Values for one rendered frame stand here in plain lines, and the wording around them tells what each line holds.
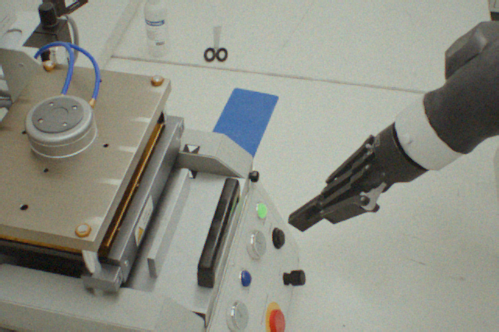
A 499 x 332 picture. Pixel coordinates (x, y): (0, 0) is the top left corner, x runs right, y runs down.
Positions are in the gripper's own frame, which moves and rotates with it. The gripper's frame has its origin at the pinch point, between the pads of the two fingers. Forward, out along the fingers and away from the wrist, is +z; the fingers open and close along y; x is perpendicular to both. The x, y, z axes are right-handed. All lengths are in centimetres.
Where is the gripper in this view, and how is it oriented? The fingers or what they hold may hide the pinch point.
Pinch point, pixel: (310, 213)
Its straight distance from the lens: 95.5
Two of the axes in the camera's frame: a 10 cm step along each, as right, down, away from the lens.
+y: -2.0, 7.0, -6.8
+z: -5.7, 4.8, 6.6
